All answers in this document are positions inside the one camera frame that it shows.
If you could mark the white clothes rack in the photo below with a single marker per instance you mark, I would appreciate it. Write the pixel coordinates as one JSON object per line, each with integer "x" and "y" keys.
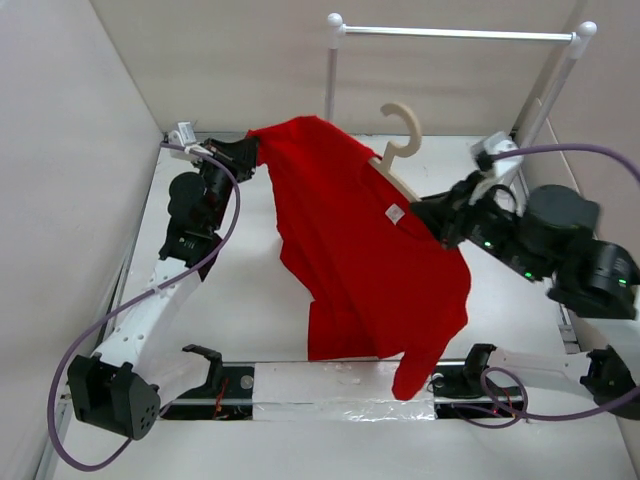
{"x": 576, "y": 44}

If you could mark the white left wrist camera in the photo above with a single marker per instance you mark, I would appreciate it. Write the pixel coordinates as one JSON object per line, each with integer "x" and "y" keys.
{"x": 182, "y": 136}

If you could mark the red t shirt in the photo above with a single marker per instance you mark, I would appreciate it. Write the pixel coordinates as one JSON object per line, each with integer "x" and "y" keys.
{"x": 381, "y": 284}

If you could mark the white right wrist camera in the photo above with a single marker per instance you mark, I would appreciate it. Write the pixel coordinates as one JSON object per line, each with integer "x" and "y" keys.
{"x": 485, "y": 154}

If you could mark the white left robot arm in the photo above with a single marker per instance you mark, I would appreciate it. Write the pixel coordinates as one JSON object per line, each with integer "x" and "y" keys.
{"x": 123, "y": 386}

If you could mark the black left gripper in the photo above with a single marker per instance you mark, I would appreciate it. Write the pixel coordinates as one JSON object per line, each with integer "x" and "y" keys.
{"x": 240, "y": 156}

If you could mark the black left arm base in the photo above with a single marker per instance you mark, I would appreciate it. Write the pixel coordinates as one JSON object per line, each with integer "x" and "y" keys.
{"x": 226, "y": 394}

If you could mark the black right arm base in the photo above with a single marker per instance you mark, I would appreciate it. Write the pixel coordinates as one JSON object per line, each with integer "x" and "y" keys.
{"x": 458, "y": 393}

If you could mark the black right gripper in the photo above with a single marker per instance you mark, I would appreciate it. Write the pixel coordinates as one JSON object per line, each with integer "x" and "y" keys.
{"x": 445, "y": 212}

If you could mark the wooden clothes hanger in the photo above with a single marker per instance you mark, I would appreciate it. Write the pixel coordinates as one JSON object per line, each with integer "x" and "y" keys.
{"x": 393, "y": 149}

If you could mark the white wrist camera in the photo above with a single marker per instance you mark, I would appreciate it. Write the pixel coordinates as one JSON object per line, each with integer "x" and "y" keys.
{"x": 182, "y": 136}
{"x": 485, "y": 154}

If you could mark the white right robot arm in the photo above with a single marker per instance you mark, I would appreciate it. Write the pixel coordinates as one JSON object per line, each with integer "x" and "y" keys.
{"x": 551, "y": 307}

